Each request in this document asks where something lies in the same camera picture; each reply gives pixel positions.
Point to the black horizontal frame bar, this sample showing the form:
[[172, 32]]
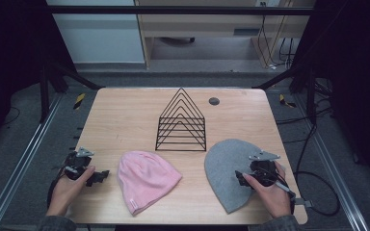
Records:
[[173, 10]]

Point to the yellow black striped tape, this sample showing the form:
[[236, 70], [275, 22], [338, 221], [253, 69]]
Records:
[[284, 101], [79, 100]]

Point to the round grey table grommet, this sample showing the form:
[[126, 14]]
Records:
[[214, 101]]

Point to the black curtain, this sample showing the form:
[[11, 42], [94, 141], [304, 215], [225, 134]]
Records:
[[9, 48], [356, 64]]

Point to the light wooden desk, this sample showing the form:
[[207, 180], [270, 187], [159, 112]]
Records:
[[199, 24]]

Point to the white cabinet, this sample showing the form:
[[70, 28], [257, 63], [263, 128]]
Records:
[[99, 38]]

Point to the grey beanie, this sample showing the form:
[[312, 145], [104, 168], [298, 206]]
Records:
[[224, 166]]

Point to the grey table bracket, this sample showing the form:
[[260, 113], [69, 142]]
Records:
[[303, 202]]

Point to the person's right hand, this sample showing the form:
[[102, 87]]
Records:
[[274, 199]]

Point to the black metal stand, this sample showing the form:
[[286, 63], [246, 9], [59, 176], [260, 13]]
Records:
[[44, 96], [311, 96]]

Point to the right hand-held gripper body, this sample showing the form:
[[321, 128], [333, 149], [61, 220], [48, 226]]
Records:
[[263, 168]]

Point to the pink beanie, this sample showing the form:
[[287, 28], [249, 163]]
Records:
[[144, 179]]

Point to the person's left hand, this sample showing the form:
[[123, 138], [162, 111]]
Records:
[[65, 192]]

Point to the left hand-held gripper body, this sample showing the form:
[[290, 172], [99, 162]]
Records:
[[77, 165]]

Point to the aluminium floor rail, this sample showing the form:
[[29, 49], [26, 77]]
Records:
[[19, 173], [334, 173]]

